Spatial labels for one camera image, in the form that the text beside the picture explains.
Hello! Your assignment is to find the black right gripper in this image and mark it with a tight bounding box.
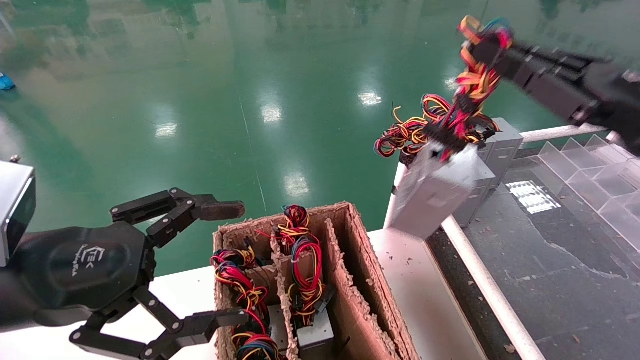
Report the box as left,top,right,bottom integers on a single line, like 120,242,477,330
470,32,640,146

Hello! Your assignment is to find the clear acrylic divider tray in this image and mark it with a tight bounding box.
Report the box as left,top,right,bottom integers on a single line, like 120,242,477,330
537,134,640,251

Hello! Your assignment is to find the black cart side beam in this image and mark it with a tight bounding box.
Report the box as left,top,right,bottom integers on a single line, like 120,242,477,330
425,227,521,360

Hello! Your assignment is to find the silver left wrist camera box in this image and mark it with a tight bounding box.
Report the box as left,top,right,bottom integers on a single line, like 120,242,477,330
0,160,37,268

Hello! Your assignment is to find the brown cardboard divider box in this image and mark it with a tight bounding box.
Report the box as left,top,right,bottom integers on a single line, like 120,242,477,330
212,201,421,360

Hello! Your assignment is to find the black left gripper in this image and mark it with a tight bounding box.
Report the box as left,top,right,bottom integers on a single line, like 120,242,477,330
0,187,251,360

